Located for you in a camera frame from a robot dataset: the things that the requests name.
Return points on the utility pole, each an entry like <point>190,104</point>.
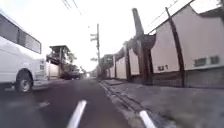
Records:
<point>98,50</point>

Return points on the drain grate strip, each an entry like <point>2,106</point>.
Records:
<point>120,98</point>

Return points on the grey asphalt road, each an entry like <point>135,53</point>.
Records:
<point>93,96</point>

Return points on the dark building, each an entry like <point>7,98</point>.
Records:
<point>60,56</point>

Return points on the robot's own part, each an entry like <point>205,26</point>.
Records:
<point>146,119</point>
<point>76,115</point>

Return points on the grey concrete pavement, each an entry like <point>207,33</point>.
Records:
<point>180,103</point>

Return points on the white van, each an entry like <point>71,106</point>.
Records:
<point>16,56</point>

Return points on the dark leaning post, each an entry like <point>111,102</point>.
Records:
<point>138,26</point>

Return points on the pale wall with dark posts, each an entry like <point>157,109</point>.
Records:
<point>196,43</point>

